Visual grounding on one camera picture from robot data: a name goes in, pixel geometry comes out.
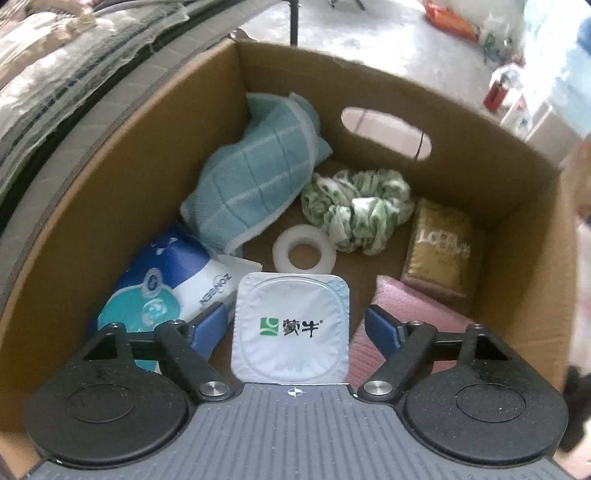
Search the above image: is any white yogurt cup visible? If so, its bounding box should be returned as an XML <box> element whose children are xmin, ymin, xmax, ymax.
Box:
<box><xmin>229</xmin><ymin>271</ymin><xmax>352</xmax><ymax>385</ymax></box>

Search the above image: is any white cabinet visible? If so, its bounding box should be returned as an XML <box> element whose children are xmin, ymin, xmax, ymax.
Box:
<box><xmin>501</xmin><ymin>60</ymin><xmax>555</xmax><ymax>144</ymax></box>

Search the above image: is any white tape roll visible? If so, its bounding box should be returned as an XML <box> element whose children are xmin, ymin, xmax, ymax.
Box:
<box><xmin>272</xmin><ymin>225</ymin><xmax>337</xmax><ymax>273</ymax></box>

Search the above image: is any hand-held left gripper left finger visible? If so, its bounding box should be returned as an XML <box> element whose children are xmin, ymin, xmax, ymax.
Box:
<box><xmin>69</xmin><ymin>302</ymin><xmax>232</xmax><ymax>402</ymax></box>

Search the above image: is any small gold box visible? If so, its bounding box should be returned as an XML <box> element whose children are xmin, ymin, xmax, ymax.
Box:
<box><xmin>401</xmin><ymin>198</ymin><xmax>476</xmax><ymax>301</ymax></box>

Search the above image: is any orange basket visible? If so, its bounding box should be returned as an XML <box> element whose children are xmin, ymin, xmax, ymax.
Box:
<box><xmin>422</xmin><ymin>0</ymin><xmax>478</xmax><ymax>42</ymax></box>

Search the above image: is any pink sponge cloth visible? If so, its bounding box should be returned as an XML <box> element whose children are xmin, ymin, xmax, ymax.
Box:
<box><xmin>346</xmin><ymin>274</ymin><xmax>474</xmax><ymax>388</ymax></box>

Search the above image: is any cardboard box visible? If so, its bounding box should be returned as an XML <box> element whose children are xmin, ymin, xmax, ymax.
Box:
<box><xmin>0</xmin><ymin>37</ymin><xmax>583</xmax><ymax>472</ymax></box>

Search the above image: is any green white scrunchie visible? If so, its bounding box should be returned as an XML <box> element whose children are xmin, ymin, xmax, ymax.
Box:
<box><xmin>301</xmin><ymin>168</ymin><xmax>415</xmax><ymax>257</ymax></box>

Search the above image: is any red bottle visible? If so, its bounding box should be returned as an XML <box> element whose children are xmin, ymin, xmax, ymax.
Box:
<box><xmin>482</xmin><ymin>76</ymin><xmax>509</xmax><ymax>112</ymax></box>

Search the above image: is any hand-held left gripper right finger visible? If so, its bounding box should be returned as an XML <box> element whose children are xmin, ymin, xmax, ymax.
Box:
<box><xmin>356</xmin><ymin>305</ymin><xmax>525</xmax><ymax>406</ymax></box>

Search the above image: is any teal checked towel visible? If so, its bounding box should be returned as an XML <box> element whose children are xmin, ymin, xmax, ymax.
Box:
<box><xmin>179</xmin><ymin>91</ymin><xmax>333</xmax><ymax>257</ymax></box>

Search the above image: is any grey patterned quilt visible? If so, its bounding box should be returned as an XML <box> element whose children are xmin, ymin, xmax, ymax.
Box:
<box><xmin>0</xmin><ymin>0</ymin><xmax>190</xmax><ymax>153</ymax></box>

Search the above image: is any white plastic bag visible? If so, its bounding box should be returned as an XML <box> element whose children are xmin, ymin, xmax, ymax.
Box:
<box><xmin>478</xmin><ymin>14</ymin><xmax>513</xmax><ymax>61</ymax></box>

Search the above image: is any blue white tissue packet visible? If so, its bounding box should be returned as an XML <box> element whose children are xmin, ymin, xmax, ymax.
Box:
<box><xmin>97</xmin><ymin>222</ymin><xmax>264</xmax><ymax>372</ymax></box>

